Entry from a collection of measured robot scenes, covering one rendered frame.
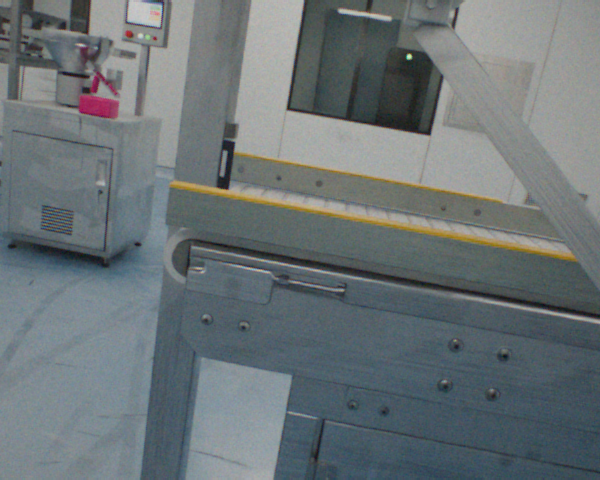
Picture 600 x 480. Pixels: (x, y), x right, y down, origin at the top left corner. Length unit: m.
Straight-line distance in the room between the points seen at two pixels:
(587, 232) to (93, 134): 2.67
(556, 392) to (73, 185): 2.69
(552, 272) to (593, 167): 5.41
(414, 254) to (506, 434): 0.21
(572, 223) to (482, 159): 5.19
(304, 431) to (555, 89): 5.30
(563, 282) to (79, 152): 2.66
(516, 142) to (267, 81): 5.14
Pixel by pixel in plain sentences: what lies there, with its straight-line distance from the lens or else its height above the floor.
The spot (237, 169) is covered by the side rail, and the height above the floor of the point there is 0.93.
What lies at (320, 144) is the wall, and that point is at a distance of 5.47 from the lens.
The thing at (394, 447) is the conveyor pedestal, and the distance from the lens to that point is 0.58.
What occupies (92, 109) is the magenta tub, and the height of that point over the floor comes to 0.79.
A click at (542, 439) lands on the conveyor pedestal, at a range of 0.59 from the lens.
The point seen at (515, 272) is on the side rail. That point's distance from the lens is 0.47.
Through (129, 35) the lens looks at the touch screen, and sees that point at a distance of 3.24.
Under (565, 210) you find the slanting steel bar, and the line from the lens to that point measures 0.40.
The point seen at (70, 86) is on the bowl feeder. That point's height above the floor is 0.87.
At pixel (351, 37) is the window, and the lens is 5.48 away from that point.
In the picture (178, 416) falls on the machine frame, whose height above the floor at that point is 0.55.
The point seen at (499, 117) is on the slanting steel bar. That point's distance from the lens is 0.42.
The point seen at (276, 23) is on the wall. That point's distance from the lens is 5.55.
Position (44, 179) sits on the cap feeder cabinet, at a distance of 3.07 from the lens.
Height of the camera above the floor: 1.03
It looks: 15 degrees down
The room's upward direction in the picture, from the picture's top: 10 degrees clockwise
